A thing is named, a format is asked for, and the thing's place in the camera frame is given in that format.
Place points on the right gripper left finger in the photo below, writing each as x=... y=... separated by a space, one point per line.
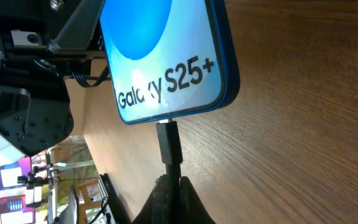
x=156 y=208

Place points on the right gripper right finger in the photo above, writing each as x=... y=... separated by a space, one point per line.
x=192 y=210

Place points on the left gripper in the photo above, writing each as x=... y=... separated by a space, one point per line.
x=45 y=42

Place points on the blue Galaxy smartphone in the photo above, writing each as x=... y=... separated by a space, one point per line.
x=169 y=58

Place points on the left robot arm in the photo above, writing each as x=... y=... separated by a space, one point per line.
x=33 y=120

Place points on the background clutter stand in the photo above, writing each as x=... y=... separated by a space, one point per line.
x=36 y=189

